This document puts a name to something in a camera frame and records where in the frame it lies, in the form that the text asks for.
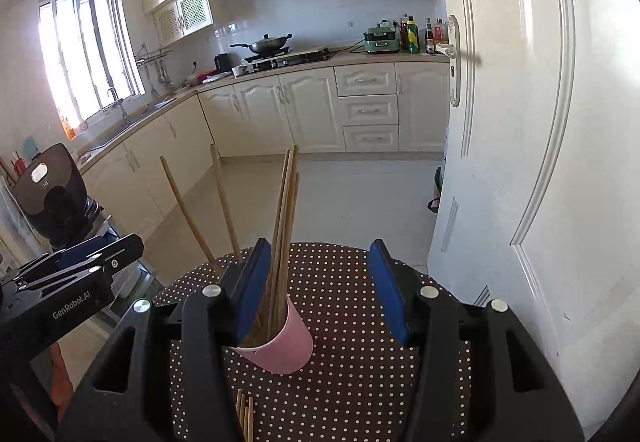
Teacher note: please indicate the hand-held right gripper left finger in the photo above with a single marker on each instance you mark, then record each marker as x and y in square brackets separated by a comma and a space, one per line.
[252, 292]

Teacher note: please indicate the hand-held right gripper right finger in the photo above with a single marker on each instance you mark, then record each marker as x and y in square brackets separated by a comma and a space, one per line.
[390, 292]

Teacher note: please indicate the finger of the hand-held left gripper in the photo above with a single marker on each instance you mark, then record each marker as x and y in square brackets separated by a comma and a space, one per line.
[122, 261]
[82, 253]

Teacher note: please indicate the pink paper cup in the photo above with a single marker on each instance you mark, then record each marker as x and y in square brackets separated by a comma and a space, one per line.
[287, 342]

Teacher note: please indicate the wooden chopstick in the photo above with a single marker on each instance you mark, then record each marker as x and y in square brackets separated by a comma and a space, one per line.
[288, 202]
[224, 202]
[281, 202]
[250, 422]
[239, 417]
[244, 419]
[187, 209]
[293, 222]

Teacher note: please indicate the orange cloth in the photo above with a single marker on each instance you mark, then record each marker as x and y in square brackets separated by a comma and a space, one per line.
[61, 377]

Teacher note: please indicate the brown polka dot tablecloth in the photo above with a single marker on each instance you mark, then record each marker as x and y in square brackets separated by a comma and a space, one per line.
[350, 347]

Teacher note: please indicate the bag beside door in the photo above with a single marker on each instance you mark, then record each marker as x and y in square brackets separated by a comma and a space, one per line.
[435, 189]

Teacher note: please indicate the orange item on sill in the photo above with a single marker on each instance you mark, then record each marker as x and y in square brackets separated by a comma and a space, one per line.
[69, 128]

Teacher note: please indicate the sink faucet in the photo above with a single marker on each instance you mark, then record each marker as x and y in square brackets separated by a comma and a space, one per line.
[120, 107]

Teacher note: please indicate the cream lower cabinets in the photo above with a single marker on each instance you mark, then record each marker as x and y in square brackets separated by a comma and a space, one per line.
[300, 112]

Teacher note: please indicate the kitchen window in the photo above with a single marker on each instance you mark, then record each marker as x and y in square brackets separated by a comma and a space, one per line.
[85, 52]

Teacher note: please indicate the red kitchen item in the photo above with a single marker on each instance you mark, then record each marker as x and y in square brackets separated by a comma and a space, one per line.
[207, 77]

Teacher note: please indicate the white door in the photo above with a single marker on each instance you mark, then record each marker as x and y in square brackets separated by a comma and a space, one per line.
[550, 147]

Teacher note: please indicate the black kettle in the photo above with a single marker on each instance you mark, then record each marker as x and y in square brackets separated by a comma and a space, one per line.
[222, 63]

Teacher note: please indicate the gas stove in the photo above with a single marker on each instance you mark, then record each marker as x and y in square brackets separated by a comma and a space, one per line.
[295, 58]

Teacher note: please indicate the steel wok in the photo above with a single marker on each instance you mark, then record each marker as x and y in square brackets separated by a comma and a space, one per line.
[267, 44]

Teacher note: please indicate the green multi cooker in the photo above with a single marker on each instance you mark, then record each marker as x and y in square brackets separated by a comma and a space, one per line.
[381, 41]

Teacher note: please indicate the small lattice door cabinet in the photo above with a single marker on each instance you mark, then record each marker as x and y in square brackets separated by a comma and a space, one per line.
[182, 14]

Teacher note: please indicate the green bottle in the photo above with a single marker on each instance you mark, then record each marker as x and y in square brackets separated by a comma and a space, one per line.
[412, 37]

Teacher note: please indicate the red capped dark bottle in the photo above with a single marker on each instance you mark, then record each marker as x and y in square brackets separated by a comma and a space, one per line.
[403, 32]

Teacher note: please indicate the wall utensil rack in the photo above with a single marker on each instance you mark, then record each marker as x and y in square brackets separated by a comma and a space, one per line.
[152, 54]

